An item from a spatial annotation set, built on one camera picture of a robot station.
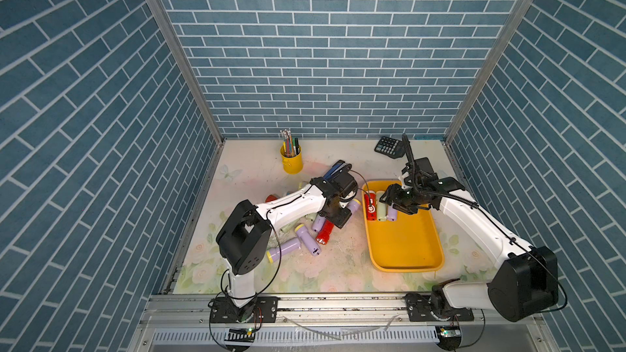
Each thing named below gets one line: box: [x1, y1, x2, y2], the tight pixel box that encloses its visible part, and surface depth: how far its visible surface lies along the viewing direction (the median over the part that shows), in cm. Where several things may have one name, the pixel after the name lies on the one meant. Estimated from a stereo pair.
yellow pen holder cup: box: [280, 145, 304, 175], surface depth 105 cm
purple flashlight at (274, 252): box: [265, 238, 301, 264], surface depth 85 cm
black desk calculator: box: [374, 136, 406, 159], surface depth 118 cm
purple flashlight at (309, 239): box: [295, 224, 322, 256], surface depth 88 cm
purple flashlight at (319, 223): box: [312, 214, 327, 233], surface depth 91 cm
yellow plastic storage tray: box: [361, 180, 445, 273], surface depth 91 cm
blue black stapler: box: [322, 159, 353, 182], surface depth 110 cm
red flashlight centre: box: [315, 218, 335, 246], surface depth 90 cm
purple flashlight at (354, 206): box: [348, 198, 362, 220], surface depth 95 cm
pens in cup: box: [279, 128, 300, 158], surface depth 104 cm
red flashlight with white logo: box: [364, 190, 377, 221], surface depth 95 cm
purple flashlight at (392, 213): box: [387, 205, 398, 222], surface depth 93 cm
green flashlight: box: [375, 190, 388, 222], surface depth 94 cm
